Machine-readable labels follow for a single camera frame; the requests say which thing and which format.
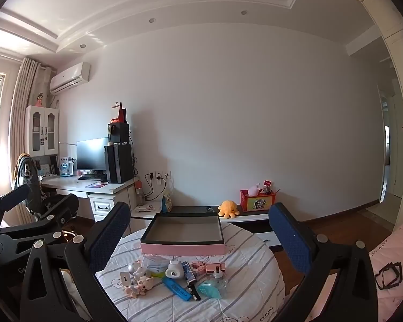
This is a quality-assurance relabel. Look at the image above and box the white toy camera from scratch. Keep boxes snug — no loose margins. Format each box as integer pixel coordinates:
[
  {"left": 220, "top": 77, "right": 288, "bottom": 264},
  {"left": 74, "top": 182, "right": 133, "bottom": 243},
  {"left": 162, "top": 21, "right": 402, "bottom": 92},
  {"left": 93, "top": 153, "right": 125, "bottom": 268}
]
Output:
[{"left": 164, "top": 259, "right": 185, "bottom": 280}]

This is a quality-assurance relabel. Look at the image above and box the white round robot figurine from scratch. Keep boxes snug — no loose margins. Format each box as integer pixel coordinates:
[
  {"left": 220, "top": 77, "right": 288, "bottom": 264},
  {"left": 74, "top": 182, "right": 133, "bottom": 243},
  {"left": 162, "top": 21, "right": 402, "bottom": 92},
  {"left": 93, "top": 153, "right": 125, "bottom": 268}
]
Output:
[{"left": 128, "top": 262, "right": 146, "bottom": 277}]

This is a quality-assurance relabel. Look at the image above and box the black speaker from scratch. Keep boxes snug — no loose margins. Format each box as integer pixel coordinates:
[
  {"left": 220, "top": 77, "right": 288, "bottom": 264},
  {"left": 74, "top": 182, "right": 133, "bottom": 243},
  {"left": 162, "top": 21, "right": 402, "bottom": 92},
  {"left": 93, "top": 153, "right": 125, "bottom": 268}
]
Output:
[{"left": 108, "top": 123, "right": 130, "bottom": 144}]

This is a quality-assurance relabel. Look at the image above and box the red printed storage box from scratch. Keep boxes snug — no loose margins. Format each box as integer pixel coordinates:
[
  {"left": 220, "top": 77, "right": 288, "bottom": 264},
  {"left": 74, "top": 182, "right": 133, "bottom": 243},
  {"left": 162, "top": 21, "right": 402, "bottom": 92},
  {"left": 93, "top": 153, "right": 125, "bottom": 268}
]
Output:
[{"left": 240, "top": 189, "right": 276, "bottom": 213}]

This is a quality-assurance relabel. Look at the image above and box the red paper bag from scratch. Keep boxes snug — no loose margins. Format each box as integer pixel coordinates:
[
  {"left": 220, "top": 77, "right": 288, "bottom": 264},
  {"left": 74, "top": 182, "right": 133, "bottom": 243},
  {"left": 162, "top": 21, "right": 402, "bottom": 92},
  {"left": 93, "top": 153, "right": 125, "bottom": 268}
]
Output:
[{"left": 109, "top": 102, "right": 128, "bottom": 125}]

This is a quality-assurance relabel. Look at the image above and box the white desk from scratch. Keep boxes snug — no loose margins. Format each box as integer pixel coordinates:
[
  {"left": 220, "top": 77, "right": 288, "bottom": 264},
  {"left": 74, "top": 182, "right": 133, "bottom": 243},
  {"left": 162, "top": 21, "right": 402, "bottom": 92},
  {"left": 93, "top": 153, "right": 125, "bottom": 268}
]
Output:
[{"left": 40, "top": 174, "right": 136, "bottom": 224}]

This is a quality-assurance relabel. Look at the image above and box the black computer tower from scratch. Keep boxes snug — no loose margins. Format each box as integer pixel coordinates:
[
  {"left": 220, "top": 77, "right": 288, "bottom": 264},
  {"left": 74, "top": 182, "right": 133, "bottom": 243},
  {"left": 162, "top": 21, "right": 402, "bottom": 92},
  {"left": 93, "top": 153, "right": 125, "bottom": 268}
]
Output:
[{"left": 104, "top": 144, "right": 134, "bottom": 184}]

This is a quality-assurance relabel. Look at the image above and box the white low side table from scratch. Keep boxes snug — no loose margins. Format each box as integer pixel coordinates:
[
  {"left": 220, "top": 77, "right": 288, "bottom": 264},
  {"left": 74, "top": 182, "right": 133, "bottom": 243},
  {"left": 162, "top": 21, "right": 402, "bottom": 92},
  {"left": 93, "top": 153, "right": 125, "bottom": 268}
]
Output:
[{"left": 131, "top": 201, "right": 163, "bottom": 233}]

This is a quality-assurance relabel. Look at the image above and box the black folded frame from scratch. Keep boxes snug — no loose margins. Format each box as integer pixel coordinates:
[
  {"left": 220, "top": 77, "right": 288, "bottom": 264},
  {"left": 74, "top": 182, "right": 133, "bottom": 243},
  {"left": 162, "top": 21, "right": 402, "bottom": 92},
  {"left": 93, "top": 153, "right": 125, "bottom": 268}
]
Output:
[{"left": 374, "top": 261, "right": 403, "bottom": 290}]

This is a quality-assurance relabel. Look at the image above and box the blue orange snack bag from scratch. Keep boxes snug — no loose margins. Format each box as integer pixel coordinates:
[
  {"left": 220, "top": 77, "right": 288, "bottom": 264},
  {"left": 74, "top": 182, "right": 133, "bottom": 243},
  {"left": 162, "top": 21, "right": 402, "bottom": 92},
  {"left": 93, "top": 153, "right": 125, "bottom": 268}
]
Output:
[{"left": 161, "top": 189, "right": 174, "bottom": 213}]

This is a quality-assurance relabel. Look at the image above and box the dark printed jacket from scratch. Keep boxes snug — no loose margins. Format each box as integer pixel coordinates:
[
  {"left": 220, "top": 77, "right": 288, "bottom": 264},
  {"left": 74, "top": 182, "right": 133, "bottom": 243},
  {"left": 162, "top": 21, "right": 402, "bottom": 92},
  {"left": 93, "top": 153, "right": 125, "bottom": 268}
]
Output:
[{"left": 13, "top": 153, "right": 42, "bottom": 213}]

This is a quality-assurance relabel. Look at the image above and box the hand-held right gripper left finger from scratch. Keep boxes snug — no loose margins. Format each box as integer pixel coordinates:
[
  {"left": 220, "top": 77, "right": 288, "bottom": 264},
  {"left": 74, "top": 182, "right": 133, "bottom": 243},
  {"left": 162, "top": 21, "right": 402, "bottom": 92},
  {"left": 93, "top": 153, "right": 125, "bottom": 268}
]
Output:
[{"left": 20, "top": 201, "right": 131, "bottom": 322}]

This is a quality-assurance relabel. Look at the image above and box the pink printed blanket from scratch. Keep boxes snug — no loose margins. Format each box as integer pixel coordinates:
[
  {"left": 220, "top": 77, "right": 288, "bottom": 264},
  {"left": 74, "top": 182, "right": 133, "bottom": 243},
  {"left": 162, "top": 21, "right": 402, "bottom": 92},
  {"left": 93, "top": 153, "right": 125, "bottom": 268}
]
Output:
[{"left": 322, "top": 221, "right": 403, "bottom": 322}]

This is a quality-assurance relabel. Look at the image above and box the teal round glass jar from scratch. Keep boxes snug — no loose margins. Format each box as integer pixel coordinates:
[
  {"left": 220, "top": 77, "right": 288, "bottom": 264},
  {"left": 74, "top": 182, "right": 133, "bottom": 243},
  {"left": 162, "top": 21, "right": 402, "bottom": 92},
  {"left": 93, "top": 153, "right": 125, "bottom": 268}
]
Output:
[{"left": 195, "top": 279, "right": 226, "bottom": 300}]

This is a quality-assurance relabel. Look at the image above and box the black hair clip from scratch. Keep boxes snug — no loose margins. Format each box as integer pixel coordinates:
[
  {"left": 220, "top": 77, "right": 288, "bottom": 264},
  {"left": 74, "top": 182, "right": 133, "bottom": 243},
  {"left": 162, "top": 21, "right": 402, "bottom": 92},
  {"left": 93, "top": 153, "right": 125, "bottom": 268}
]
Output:
[{"left": 187, "top": 282, "right": 202, "bottom": 301}]

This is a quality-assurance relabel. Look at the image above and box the black office chair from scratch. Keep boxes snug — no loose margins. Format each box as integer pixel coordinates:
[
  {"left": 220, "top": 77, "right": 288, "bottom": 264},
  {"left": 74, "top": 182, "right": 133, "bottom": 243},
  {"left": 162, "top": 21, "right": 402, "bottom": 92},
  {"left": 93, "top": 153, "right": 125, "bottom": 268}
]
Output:
[{"left": 27, "top": 174, "right": 74, "bottom": 224}]

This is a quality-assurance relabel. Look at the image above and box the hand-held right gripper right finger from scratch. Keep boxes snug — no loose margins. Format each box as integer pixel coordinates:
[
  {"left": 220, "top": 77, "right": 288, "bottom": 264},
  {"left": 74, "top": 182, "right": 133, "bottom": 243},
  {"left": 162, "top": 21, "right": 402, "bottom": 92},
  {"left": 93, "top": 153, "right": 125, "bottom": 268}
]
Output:
[{"left": 268, "top": 202, "right": 378, "bottom": 322}]

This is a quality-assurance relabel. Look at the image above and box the white glass-door cabinet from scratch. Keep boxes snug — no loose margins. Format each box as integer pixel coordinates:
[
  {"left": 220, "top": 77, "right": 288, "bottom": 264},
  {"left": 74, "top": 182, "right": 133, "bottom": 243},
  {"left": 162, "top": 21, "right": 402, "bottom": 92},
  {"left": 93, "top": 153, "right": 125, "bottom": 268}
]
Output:
[{"left": 24, "top": 105, "right": 59, "bottom": 158}]

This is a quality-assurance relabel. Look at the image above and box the yellow octopus plush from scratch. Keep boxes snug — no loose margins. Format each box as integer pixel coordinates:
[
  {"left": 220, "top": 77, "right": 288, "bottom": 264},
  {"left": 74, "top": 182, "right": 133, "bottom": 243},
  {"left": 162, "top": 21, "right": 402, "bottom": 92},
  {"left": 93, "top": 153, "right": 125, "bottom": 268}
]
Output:
[{"left": 218, "top": 200, "right": 240, "bottom": 219}]

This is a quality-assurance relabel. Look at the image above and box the white air conditioner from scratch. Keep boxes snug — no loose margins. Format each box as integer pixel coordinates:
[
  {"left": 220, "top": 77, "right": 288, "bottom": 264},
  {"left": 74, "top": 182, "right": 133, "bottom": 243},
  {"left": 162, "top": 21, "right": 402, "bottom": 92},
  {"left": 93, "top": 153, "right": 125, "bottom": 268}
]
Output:
[{"left": 50, "top": 62, "right": 91, "bottom": 95}]

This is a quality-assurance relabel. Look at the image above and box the black power cable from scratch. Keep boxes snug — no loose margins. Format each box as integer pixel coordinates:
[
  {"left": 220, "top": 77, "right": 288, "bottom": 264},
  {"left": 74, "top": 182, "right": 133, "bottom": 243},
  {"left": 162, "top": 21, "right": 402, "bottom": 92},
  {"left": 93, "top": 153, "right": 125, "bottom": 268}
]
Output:
[{"left": 144, "top": 174, "right": 155, "bottom": 198}]

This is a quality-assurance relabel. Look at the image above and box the black computer monitor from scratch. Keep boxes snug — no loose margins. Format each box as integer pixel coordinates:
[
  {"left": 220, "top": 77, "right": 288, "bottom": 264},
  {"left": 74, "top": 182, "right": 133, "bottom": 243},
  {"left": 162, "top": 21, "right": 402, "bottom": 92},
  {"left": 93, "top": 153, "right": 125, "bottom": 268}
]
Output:
[{"left": 76, "top": 137, "right": 109, "bottom": 175}]

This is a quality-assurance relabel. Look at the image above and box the pink storage box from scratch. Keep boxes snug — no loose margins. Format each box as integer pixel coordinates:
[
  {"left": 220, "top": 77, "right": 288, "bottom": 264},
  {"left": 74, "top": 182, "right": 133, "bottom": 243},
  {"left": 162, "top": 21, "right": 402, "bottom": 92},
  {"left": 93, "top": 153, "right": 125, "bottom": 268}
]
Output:
[{"left": 140, "top": 215, "right": 226, "bottom": 256}]

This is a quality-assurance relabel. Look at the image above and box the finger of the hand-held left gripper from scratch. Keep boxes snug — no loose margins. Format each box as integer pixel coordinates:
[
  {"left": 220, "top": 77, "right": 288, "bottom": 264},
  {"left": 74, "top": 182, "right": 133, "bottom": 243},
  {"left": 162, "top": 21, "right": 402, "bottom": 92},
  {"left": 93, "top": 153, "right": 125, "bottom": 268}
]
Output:
[
  {"left": 0, "top": 184, "right": 31, "bottom": 232},
  {"left": 0, "top": 193, "right": 80, "bottom": 263}
]

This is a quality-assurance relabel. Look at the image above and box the blue highlighter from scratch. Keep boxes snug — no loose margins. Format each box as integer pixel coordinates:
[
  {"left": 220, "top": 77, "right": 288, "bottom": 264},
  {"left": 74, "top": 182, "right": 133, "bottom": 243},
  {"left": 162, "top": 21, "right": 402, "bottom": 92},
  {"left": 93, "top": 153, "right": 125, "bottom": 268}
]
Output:
[{"left": 161, "top": 277, "right": 192, "bottom": 302}]

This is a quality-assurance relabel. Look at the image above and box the pink white block figure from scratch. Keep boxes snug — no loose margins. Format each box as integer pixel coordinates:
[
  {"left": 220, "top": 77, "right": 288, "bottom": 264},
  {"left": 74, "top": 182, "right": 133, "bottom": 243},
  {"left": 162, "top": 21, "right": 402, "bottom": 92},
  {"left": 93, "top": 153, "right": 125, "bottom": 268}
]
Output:
[{"left": 125, "top": 283, "right": 147, "bottom": 298}]

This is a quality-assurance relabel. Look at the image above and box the small blue card box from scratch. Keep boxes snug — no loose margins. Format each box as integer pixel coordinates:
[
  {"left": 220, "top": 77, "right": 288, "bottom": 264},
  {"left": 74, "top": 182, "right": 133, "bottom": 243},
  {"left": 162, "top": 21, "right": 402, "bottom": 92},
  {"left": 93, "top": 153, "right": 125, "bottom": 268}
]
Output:
[{"left": 182, "top": 261, "right": 197, "bottom": 283}]

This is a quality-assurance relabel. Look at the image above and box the bottle with orange cap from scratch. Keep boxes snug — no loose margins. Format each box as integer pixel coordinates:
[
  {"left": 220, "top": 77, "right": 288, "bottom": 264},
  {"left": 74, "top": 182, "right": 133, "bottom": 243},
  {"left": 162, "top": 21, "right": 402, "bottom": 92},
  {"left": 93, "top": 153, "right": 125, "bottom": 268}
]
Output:
[{"left": 135, "top": 180, "right": 145, "bottom": 206}]

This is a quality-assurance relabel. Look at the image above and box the blue white package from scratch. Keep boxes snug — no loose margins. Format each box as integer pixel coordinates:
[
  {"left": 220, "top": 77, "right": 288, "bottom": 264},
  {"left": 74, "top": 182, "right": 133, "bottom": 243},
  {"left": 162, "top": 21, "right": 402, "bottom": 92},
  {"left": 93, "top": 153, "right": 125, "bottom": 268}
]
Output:
[{"left": 59, "top": 156, "right": 75, "bottom": 177}]

